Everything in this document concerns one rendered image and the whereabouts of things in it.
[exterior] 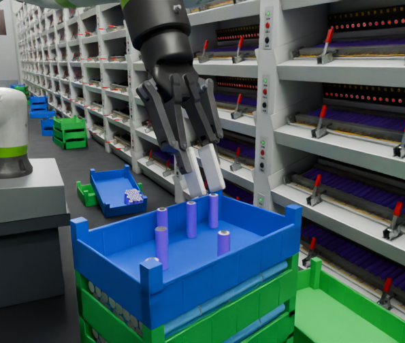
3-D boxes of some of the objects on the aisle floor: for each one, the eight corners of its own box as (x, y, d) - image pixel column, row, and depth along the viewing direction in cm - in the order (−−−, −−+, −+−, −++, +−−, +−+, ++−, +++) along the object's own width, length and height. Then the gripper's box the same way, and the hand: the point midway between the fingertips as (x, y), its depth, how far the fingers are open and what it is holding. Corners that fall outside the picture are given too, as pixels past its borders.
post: (137, 173, 262) (122, -144, 216) (132, 170, 270) (118, -136, 224) (165, 170, 271) (158, -136, 225) (160, 167, 279) (152, -129, 233)
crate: (146, 210, 198) (147, 197, 193) (105, 218, 189) (105, 204, 184) (127, 176, 219) (128, 164, 215) (89, 181, 210) (90, 169, 206)
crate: (85, 207, 203) (84, 191, 200) (77, 195, 220) (76, 181, 218) (142, 198, 216) (141, 183, 214) (131, 188, 233) (130, 174, 231)
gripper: (189, 53, 69) (229, 187, 68) (103, 52, 58) (150, 211, 57) (218, 31, 63) (263, 177, 62) (128, 26, 53) (180, 201, 51)
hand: (202, 171), depth 60 cm, fingers open, 3 cm apart
